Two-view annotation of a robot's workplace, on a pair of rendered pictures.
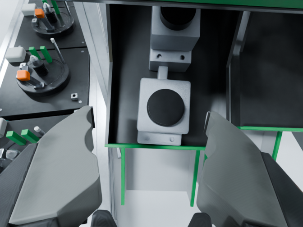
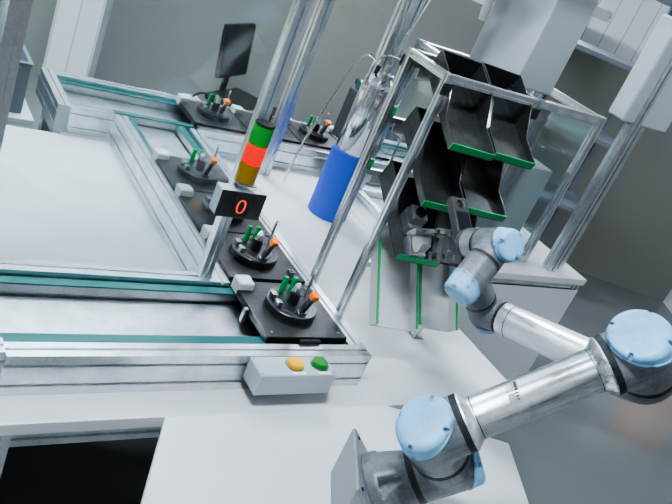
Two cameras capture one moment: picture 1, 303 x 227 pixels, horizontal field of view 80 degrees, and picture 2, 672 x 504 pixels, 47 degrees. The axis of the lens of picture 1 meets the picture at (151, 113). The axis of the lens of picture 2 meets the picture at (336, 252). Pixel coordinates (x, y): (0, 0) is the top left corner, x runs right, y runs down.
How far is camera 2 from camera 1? 188 cm
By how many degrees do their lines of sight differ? 40
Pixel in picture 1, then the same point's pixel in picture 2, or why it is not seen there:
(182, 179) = (405, 320)
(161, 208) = (381, 371)
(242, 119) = not seen: hidden behind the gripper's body
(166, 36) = (418, 218)
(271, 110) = not seen: hidden behind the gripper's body
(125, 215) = not seen: hidden behind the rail
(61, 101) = (280, 274)
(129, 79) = (397, 236)
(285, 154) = (467, 352)
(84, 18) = (388, 209)
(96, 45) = (383, 220)
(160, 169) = (391, 310)
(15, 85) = (230, 257)
